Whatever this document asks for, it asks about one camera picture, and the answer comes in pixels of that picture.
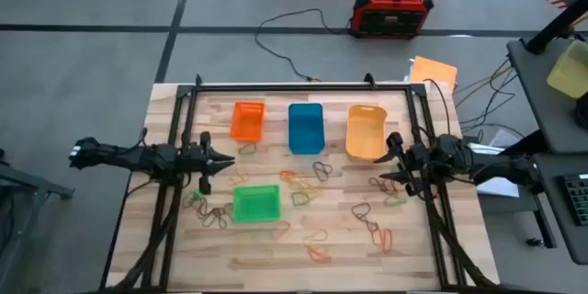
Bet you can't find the reddish brown rubber band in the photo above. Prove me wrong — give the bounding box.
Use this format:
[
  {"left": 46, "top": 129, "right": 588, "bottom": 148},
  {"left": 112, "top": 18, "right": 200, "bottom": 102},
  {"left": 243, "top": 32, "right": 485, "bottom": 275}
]
[{"left": 368, "top": 176, "right": 400, "bottom": 197}]

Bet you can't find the blue plastic bin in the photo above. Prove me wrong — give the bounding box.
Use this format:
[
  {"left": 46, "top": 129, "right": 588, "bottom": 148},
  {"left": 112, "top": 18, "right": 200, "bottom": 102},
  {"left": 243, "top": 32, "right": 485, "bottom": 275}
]
[{"left": 287, "top": 102, "right": 326, "bottom": 156}]

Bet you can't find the black pole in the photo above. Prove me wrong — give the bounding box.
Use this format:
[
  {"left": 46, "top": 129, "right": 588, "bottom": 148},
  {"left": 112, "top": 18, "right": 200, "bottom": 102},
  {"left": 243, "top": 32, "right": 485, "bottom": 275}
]
[{"left": 525, "top": 0, "right": 588, "bottom": 55}]

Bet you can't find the white paper sheet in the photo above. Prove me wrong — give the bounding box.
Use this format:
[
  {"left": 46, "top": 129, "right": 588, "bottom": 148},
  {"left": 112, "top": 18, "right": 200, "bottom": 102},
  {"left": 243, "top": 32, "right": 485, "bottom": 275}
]
[{"left": 475, "top": 128, "right": 523, "bottom": 199}]

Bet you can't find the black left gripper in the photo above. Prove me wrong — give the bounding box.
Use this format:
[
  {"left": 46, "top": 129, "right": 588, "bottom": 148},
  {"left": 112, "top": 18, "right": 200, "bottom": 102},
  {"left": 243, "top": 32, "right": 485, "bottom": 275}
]
[{"left": 181, "top": 131, "right": 236, "bottom": 196}]

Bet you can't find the yellow translucent plastic tub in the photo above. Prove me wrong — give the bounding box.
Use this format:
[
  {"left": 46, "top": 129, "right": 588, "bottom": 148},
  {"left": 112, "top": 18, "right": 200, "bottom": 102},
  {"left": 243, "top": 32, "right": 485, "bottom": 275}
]
[{"left": 545, "top": 39, "right": 588, "bottom": 100}]

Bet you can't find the black rubber band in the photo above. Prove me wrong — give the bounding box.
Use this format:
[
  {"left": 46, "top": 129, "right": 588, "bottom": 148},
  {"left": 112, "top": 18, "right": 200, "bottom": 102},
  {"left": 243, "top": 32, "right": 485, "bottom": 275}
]
[{"left": 311, "top": 161, "right": 334, "bottom": 183}]

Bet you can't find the yellow plastic bin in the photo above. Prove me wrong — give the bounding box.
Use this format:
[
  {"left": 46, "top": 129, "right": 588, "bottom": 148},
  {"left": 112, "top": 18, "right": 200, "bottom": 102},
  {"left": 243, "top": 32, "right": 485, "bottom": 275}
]
[{"left": 345, "top": 104, "right": 389, "bottom": 161}]

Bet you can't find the dark grey desk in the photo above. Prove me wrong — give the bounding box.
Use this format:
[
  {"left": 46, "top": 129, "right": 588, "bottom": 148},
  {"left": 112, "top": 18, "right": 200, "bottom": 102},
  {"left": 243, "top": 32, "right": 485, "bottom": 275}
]
[{"left": 532, "top": 152, "right": 588, "bottom": 266}]

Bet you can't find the grey side table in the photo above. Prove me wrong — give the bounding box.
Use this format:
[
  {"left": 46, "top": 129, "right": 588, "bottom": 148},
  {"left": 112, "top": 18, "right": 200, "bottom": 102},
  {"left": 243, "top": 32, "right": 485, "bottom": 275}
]
[{"left": 506, "top": 36, "right": 588, "bottom": 155}]

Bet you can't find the black power cable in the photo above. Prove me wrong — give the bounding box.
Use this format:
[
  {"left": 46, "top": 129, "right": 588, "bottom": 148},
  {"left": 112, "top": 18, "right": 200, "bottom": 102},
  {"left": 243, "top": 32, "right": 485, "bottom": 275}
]
[{"left": 254, "top": 7, "right": 353, "bottom": 83}]

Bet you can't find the orange slotted plastic basket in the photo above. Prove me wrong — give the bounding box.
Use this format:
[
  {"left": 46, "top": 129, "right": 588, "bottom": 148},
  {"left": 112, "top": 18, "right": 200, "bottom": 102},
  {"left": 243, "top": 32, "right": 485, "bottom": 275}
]
[{"left": 229, "top": 100, "right": 266, "bottom": 143}]

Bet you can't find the thin black hanging cable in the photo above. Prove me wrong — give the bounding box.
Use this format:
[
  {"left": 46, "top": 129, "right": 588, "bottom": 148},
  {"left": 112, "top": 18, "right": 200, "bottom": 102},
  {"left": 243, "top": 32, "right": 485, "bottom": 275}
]
[{"left": 421, "top": 77, "right": 452, "bottom": 137}]

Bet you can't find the orange paper sheet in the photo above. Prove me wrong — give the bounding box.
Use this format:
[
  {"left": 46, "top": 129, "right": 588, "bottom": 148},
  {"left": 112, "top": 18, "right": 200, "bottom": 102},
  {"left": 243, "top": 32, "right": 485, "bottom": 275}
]
[{"left": 408, "top": 55, "right": 459, "bottom": 93}]

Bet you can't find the thin yellow rubber band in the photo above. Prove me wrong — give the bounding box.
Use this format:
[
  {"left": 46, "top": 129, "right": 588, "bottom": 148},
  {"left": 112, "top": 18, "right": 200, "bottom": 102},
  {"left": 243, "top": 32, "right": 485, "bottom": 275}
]
[{"left": 228, "top": 232, "right": 276, "bottom": 271}]

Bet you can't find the dark metal stand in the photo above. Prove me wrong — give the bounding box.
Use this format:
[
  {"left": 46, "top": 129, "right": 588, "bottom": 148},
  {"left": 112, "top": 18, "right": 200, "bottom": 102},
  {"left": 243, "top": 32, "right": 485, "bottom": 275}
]
[{"left": 0, "top": 146, "right": 77, "bottom": 294}]

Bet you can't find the olive green rubber band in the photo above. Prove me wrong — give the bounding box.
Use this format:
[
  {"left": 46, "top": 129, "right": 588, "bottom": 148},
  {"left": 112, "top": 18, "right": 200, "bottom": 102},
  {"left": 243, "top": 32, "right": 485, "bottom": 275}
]
[{"left": 182, "top": 191, "right": 209, "bottom": 209}]

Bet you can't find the black aluminium frame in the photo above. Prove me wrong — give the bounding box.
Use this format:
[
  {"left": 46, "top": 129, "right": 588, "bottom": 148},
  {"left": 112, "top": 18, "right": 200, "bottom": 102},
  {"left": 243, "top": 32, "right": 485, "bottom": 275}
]
[{"left": 105, "top": 73, "right": 495, "bottom": 294}]

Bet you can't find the red black power station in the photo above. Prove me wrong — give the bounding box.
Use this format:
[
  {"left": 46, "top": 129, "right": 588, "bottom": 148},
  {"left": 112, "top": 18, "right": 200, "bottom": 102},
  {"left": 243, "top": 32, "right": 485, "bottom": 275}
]
[{"left": 347, "top": 0, "right": 435, "bottom": 40}]

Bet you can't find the green slotted plastic basket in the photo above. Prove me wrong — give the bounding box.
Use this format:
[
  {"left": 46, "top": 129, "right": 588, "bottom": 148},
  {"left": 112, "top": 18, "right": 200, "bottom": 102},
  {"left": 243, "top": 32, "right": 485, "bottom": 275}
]
[{"left": 232, "top": 184, "right": 282, "bottom": 224}]

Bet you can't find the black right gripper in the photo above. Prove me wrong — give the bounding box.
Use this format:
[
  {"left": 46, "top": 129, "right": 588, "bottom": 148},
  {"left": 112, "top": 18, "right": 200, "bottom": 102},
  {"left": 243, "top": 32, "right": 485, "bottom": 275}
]
[{"left": 373, "top": 131, "right": 442, "bottom": 198}]

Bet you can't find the black keyboard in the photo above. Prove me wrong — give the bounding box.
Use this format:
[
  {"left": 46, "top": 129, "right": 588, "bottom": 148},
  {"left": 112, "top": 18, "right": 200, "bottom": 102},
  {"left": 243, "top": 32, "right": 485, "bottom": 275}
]
[{"left": 562, "top": 173, "right": 588, "bottom": 227}]

